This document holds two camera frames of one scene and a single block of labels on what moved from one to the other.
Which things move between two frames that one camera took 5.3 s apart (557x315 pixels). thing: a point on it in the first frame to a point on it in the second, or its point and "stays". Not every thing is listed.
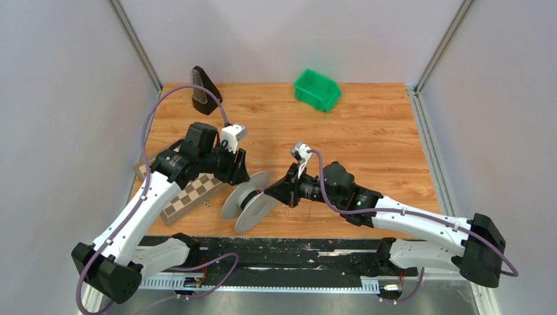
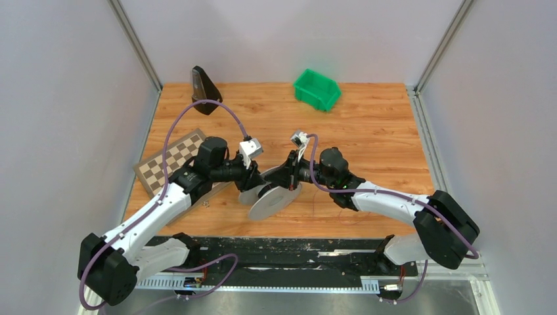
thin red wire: [288, 212] to [348, 225]
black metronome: [202, 101] stays
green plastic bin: [316, 90] stays
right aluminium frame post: [441, 47] stays
